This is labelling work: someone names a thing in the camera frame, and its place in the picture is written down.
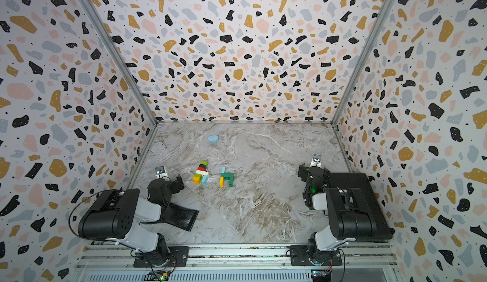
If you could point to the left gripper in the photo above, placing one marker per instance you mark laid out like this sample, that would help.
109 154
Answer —
174 189

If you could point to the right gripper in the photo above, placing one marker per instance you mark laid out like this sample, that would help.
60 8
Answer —
304 171

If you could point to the cream long lego brick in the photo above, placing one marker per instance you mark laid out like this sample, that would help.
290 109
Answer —
201 172

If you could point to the dark green long lego brick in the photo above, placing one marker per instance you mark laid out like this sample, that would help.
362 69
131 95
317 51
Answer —
227 176

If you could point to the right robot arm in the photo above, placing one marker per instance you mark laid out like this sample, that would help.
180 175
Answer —
324 240

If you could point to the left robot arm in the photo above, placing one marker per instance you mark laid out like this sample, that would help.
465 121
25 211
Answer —
119 216

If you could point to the light blue round puck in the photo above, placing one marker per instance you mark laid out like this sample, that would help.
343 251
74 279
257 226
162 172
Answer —
213 139

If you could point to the black hard case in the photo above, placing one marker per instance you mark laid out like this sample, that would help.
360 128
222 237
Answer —
353 210

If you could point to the green circuit board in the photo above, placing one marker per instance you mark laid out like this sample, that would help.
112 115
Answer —
162 276

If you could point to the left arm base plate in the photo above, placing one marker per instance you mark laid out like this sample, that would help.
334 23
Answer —
171 257

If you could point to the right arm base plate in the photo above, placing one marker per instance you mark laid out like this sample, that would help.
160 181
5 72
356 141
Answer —
302 255

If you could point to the aluminium frame rail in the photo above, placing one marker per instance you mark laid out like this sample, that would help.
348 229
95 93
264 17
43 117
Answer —
242 262

